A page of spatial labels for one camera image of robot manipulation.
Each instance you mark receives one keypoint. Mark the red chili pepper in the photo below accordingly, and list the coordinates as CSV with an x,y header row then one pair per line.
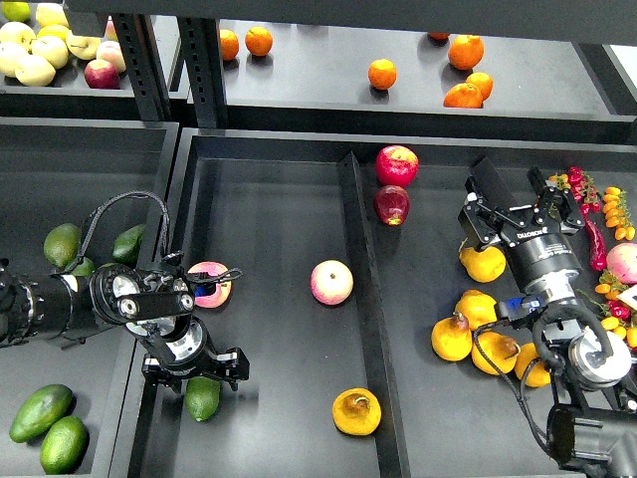
x,y
597,248

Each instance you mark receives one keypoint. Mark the pink apple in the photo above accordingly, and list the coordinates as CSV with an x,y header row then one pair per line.
x,y
331,282
211,297

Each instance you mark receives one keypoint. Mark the orange cherry tomato bunch left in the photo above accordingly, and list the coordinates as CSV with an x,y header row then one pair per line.
x,y
560,181

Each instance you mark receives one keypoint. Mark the dark red apple lower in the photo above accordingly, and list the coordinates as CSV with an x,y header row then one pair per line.
x,y
391,204

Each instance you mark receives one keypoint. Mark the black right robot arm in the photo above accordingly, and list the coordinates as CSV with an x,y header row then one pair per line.
x,y
591,427

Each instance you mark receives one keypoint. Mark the orange cherry tomato bunch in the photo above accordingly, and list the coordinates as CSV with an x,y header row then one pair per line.
x,y
616,213
560,181

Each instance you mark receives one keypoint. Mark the orange under shelf top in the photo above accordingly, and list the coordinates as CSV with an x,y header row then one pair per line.
x,y
439,36

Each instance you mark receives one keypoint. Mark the orange cherry tomato bunch right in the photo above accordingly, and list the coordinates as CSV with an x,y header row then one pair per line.
x,y
616,213

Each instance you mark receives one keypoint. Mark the orange on shelf centre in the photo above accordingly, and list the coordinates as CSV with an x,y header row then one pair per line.
x,y
382,74

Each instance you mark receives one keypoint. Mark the green avocado centre long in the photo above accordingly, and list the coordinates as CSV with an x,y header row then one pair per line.
x,y
85,268

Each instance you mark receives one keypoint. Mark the red apple upper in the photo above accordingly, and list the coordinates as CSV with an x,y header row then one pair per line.
x,y
396,165

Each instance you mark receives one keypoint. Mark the large orange on shelf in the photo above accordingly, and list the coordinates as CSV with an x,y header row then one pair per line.
x,y
466,52

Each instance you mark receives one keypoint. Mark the black upper left tray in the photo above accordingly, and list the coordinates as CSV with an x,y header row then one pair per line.
x,y
69,97

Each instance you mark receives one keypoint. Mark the red cherry tomato bunch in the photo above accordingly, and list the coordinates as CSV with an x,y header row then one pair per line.
x,y
584,190

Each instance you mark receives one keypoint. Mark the white label card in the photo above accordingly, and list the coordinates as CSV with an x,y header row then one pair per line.
x,y
629,297

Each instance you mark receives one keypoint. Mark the black left bin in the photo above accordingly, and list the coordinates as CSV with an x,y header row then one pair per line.
x,y
55,171

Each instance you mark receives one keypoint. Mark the black shelf post left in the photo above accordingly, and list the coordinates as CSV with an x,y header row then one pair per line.
x,y
143,66

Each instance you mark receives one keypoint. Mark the pink apple left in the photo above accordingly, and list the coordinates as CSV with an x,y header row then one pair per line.
x,y
211,297

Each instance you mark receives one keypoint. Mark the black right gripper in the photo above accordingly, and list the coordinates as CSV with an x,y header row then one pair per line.
x,y
533,236

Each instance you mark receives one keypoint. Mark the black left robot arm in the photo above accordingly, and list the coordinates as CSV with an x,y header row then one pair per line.
x,y
155,305

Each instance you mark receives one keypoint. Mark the black bin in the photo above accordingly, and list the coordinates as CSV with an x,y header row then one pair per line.
x,y
271,206
55,171

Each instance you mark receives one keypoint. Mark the orange on shelf front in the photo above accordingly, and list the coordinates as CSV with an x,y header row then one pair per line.
x,y
465,96

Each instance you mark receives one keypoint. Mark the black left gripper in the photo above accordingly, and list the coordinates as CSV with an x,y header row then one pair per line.
x,y
170,361

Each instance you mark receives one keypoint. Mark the black middle bin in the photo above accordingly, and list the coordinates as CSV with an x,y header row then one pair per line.
x,y
271,206

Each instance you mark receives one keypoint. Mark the black shelf post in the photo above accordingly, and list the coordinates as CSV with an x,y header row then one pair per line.
x,y
201,49
143,66

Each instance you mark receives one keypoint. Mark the pink apple middle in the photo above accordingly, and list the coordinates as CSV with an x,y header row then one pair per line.
x,y
331,282

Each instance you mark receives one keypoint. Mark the black upper shelf tray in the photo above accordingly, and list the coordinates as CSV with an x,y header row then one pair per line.
x,y
315,80

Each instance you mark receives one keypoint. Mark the mixed cherry tomato bunch lower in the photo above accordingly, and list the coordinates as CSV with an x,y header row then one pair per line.
x,y
615,315

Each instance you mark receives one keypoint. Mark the pink peach right edge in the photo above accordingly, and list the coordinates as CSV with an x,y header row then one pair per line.
x,y
621,262

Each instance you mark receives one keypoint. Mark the orange on shelf right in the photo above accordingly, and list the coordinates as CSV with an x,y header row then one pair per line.
x,y
483,82

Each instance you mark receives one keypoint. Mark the black bin divider left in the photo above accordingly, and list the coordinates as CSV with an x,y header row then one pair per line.
x,y
391,450

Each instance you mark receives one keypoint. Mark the yellow pear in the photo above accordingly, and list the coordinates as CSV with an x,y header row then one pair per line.
x,y
485,266
451,338
499,350
477,307
356,411
537,376

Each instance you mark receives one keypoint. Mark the black shelf post right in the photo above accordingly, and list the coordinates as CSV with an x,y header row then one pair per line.
x,y
201,49

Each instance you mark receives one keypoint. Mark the green avocado by bin wall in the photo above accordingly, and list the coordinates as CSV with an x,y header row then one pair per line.
x,y
126,245

